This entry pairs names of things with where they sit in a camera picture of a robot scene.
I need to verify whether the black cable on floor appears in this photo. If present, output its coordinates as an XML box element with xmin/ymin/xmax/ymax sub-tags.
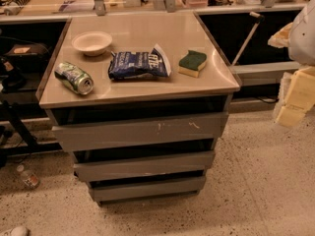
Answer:
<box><xmin>255</xmin><ymin>95</ymin><xmax>280</xmax><ymax>104</ymax></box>

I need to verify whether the blue chip bag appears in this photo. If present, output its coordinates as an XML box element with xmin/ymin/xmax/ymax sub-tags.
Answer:
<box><xmin>108</xmin><ymin>44</ymin><xmax>171</xmax><ymax>80</ymax></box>

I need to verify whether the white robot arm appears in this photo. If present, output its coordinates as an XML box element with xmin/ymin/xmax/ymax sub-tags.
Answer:
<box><xmin>268</xmin><ymin>0</ymin><xmax>315</xmax><ymax>127</ymax></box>

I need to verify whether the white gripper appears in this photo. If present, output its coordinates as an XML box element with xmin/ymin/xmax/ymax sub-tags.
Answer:
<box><xmin>268</xmin><ymin>23</ymin><xmax>315</xmax><ymax>128</ymax></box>

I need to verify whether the white shoe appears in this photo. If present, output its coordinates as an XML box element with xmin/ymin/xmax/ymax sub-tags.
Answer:
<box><xmin>0</xmin><ymin>226</ymin><xmax>29</xmax><ymax>236</ymax></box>

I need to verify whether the grey drawer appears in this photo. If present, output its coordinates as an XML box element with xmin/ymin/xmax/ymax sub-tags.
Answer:
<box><xmin>89</xmin><ymin>176</ymin><xmax>206</xmax><ymax>203</ymax></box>
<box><xmin>52</xmin><ymin>112</ymin><xmax>228</xmax><ymax>151</ymax></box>
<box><xmin>74</xmin><ymin>150</ymin><xmax>215</xmax><ymax>182</ymax></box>

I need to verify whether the grey bottom drawer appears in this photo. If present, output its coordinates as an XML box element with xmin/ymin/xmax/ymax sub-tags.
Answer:
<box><xmin>89</xmin><ymin>176</ymin><xmax>206</xmax><ymax>203</ymax></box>

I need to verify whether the green soda can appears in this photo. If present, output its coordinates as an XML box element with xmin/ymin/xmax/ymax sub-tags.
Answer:
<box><xmin>54</xmin><ymin>62</ymin><xmax>94</xmax><ymax>95</ymax></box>

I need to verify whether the black stand leg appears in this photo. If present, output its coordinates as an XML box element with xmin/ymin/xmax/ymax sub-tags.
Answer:
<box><xmin>2</xmin><ymin>100</ymin><xmax>37</xmax><ymax>149</ymax></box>

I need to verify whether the plastic bottle on floor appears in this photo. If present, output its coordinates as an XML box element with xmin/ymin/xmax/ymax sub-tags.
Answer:
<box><xmin>17</xmin><ymin>164</ymin><xmax>40</xmax><ymax>189</ymax></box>

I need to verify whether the grey middle drawer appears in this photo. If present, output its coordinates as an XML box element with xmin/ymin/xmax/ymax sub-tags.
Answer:
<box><xmin>74</xmin><ymin>150</ymin><xmax>215</xmax><ymax>182</ymax></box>

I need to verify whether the grey top drawer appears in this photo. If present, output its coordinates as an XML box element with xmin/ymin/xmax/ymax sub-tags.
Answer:
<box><xmin>52</xmin><ymin>112</ymin><xmax>228</xmax><ymax>151</ymax></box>

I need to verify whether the grey drawer cabinet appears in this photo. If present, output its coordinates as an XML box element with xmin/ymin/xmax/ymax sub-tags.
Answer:
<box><xmin>37</xmin><ymin>12</ymin><xmax>239</xmax><ymax>189</ymax></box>

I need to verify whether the white bowl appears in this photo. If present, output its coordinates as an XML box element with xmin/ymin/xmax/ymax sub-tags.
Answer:
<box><xmin>72</xmin><ymin>31</ymin><xmax>112</xmax><ymax>57</ymax></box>

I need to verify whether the black bag on shelf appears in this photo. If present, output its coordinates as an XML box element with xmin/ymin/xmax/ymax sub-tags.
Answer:
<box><xmin>0</xmin><ymin>43</ymin><xmax>50</xmax><ymax>90</ymax></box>

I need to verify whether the green yellow sponge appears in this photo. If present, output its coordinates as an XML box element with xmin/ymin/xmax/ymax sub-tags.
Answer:
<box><xmin>178</xmin><ymin>50</ymin><xmax>207</xmax><ymax>78</ymax></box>

